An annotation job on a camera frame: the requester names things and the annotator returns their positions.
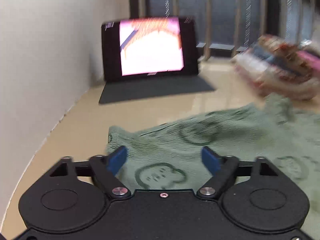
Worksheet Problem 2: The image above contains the stack of folded blankets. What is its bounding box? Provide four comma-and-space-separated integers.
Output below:
231, 34, 319, 100

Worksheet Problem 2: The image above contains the black tablet with keyboard cover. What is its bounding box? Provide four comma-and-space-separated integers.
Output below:
99, 16, 214, 105

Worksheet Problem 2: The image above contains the green patterned garment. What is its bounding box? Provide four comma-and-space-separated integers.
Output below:
106, 93, 320, 205

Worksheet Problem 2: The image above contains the dark framed window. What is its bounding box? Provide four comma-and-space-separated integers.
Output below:
129, 0, 319, 59

